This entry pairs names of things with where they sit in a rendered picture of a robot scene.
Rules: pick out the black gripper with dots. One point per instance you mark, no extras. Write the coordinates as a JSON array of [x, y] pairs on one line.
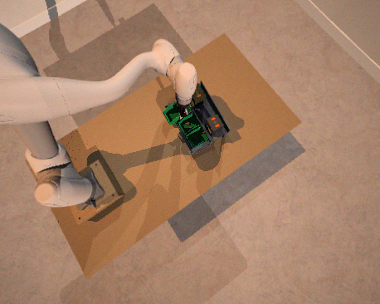
[[183, 112]]

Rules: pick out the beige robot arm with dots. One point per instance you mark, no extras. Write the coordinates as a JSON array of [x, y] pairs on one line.
[[28, 101]]

